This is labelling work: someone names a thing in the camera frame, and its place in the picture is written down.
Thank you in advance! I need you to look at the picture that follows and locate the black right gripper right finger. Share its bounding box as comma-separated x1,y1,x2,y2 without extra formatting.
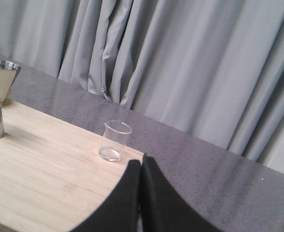
140,155,220,232

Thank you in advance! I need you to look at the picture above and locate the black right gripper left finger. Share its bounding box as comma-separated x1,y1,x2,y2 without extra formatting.
72,159,141,232

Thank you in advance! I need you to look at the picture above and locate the small glass beaker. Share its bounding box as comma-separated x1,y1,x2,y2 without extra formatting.
99,120,133,162

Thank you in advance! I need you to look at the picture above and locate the wooden cutting board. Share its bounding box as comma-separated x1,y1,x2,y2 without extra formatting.
0,100,143,232

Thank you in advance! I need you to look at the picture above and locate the grey curtain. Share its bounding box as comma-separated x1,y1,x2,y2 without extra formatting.
0,0,284,173

